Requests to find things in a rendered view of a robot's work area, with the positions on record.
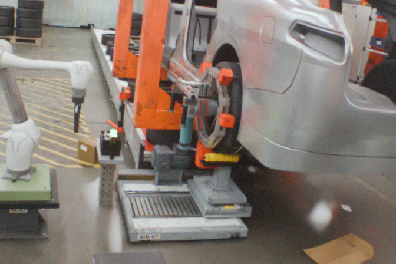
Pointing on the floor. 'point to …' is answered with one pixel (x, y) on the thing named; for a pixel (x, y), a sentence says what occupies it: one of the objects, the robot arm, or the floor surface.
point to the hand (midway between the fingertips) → (76, 126)
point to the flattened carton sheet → (342, 251)
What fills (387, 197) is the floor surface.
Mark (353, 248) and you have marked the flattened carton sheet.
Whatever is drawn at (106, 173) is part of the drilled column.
